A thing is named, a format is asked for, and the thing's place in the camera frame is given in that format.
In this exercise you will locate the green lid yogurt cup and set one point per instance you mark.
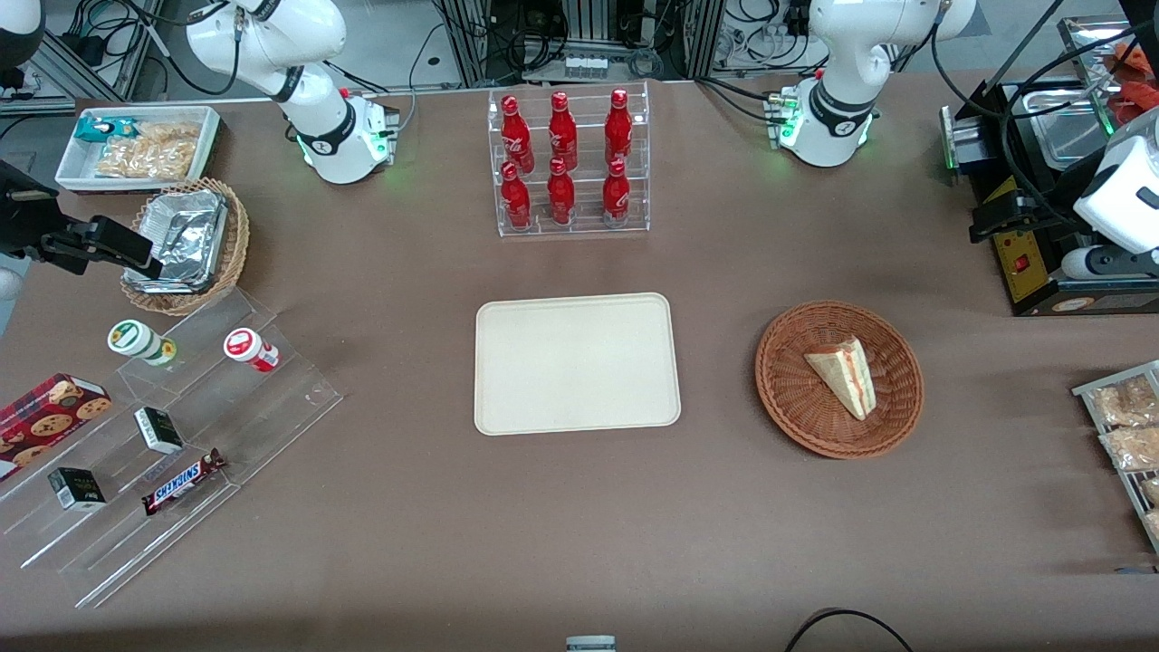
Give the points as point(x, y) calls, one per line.
point(136, 340)

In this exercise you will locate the clear bag of chips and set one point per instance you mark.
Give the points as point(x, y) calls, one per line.
point(172, 133)
point(145, 161)

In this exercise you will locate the clear acrylic bottle rack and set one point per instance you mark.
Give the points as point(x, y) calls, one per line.
point(589, 222)

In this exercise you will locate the stainless steel tray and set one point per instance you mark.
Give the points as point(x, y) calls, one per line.
point(1087, 36)

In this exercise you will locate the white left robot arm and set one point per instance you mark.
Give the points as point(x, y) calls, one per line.
point(838, 81)

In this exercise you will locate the grey white small device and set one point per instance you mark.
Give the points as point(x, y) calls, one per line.
point(590, 644)

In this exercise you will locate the black machine with yellow panel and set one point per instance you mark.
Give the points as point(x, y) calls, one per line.
point(1032, 281)

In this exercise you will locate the aluminium frame cabinet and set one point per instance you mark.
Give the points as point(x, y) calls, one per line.
point(471, 41)

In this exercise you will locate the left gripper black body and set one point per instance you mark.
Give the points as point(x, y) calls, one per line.
point(1053, 197)

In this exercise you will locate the aluminium profile rail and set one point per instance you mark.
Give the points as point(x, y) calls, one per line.
point(63, 77)

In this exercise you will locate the brown round wicker basket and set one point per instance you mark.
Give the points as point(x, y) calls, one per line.
point(815, 417)

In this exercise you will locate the white power strip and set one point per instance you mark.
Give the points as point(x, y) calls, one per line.
point(585, 66)

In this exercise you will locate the red cola bottle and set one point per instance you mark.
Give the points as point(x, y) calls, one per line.
point(516, 201)
point(562, 134)
point(560, 197)
point(618, 131)
point(515, 136)
point(616, 195)

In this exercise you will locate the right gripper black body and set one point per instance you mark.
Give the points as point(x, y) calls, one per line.
point(20, 222)

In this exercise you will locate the small black carton box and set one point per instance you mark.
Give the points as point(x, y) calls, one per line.
point(77, 489)
point(159, 431)

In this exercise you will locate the aluminium foil tray stack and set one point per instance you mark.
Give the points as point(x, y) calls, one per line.
point(181, 235)

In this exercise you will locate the white plastic bin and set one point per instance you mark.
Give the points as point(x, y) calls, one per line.
point(81, 167)

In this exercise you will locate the clear acrylic stepped shelf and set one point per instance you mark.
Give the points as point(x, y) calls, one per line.
point(244, 426)

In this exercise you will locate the Snickers chocolate bar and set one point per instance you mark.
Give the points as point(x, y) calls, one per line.
point(181, 482)

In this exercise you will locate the light wicker basket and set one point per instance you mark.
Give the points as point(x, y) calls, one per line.
point(231, 244)

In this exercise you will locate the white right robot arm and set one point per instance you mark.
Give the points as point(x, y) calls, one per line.
point(317, 118)

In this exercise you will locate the stainless steel pan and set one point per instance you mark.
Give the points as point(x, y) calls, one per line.
point(1068, 131)

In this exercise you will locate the teal snack packet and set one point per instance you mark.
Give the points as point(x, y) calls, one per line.
point(95, 129)

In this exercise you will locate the red tartan cookie box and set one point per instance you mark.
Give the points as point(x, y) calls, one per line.
point(45, 417)

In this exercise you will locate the triangular sandwich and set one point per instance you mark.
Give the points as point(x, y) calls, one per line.
point(847, 376)

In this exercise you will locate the orange food packets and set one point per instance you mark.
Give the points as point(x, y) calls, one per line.
point(1141, 91)

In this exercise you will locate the clear bag of snacks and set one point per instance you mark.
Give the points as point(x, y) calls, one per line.
point(1150, 491)
point(1153, 525)
point(1134, 448)
point(1127, 400)

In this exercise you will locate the red lid yogurt cup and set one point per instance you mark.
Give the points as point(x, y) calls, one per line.
point(249, 349)

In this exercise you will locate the beige plastic serving tray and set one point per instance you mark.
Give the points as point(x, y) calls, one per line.
point(575, 362)

